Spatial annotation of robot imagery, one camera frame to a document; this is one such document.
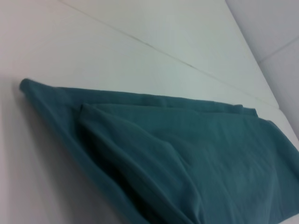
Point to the teal t-shirt with beige letters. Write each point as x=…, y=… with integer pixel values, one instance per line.
x=187, y=151

